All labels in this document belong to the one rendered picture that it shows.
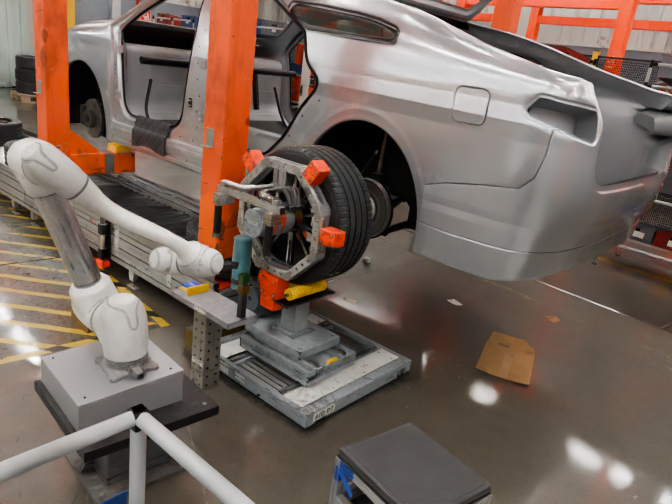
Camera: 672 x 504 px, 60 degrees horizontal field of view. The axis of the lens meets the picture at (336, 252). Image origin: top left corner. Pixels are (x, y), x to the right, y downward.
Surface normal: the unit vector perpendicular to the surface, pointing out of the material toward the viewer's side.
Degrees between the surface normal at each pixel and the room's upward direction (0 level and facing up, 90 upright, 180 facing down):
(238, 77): 90
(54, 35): 90
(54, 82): 90
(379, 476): 0
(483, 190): 90
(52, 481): 0
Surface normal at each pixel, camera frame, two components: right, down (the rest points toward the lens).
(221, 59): -0.66, 0.16
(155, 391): 0.67, 0.32
